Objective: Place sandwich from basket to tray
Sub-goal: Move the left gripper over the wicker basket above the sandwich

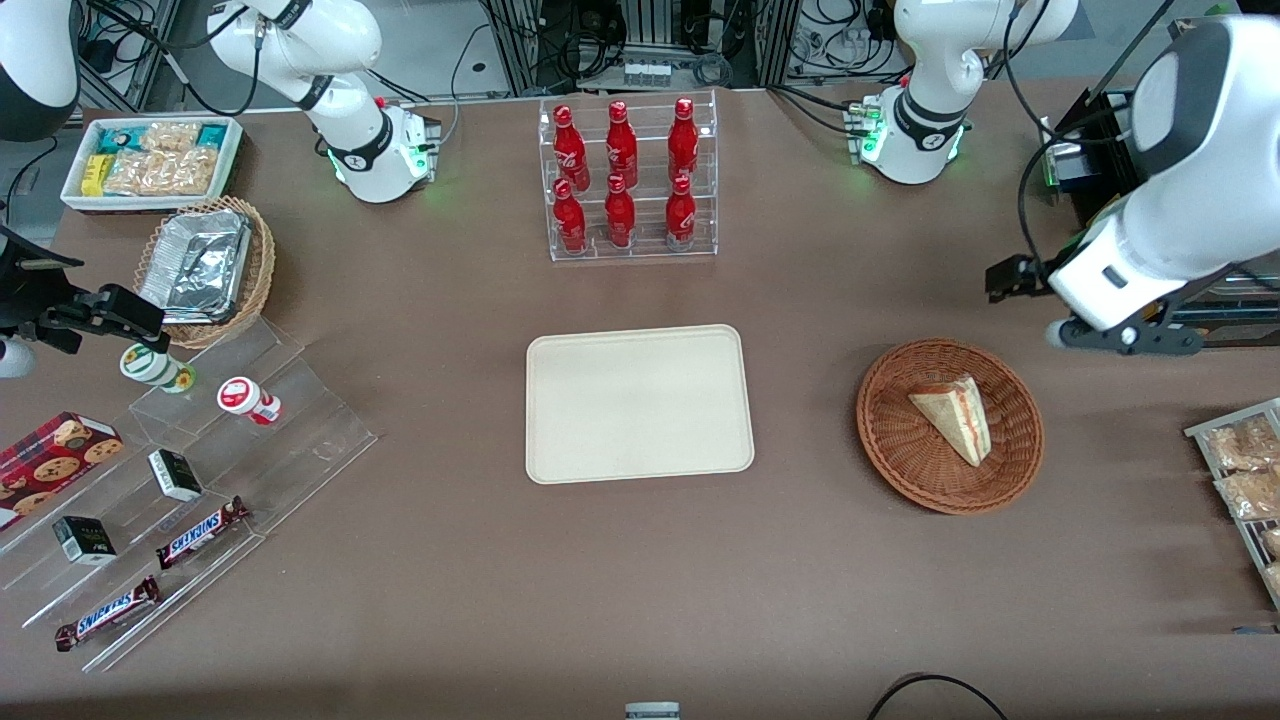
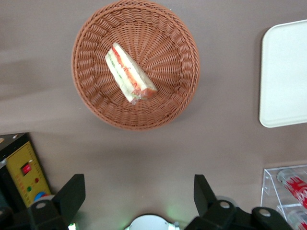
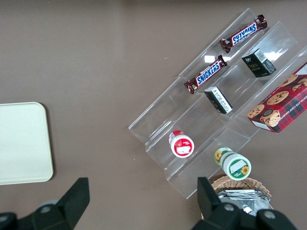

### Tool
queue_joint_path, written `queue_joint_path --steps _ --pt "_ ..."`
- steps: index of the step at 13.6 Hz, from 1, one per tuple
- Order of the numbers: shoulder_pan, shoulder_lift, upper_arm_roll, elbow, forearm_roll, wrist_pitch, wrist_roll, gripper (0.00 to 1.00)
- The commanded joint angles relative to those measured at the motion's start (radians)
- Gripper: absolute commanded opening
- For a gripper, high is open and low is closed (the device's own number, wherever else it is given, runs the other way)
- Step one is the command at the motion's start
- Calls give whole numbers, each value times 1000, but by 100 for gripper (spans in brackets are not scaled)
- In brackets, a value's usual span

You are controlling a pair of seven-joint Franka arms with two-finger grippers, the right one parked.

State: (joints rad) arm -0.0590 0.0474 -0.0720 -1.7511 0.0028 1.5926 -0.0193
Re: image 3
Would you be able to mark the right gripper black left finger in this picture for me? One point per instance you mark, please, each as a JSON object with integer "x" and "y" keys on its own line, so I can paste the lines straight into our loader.
{"x": 60, "y": 210}

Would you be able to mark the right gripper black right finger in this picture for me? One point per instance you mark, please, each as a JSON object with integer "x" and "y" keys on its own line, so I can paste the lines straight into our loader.
{"x": 216, "y": 215}

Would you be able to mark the small light wicker basket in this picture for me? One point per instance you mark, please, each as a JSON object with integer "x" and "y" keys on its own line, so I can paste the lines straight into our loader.
{"x": 239, "y": 183}

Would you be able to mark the beige rectangular serving tray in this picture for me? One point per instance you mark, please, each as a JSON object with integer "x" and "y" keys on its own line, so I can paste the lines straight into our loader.
{"x": 24, "y": 143}

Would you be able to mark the silver foil packet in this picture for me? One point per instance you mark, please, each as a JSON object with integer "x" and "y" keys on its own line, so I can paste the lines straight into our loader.
{"x": 249, "y": 203}

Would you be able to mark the green sunflower lidded jar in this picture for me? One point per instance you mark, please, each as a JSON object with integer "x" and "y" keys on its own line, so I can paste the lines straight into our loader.
{"x": 233, "y": 165}

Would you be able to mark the red lidded small jar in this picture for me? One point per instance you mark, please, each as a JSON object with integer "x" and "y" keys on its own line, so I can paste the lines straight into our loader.
{"x": 182, "y": 146}

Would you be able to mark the clear acrylic tiered display stand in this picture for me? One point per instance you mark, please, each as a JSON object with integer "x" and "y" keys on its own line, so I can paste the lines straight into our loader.
{"x": 168, "y": 115}

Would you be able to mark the small black carton box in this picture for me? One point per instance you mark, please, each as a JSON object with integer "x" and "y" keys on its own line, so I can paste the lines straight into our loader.
{"x": 219, "y": 100}
{"x": 257, "y": 64}

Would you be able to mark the red tartan cookie box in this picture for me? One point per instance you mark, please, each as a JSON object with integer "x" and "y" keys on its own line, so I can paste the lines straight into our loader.
{"x": 283, "y": 105}

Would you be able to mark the Snickers chocolate bar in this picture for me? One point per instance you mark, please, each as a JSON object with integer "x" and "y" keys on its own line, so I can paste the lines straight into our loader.
{"x": 207, "y": 74}
{"x": 243, "y": 33}

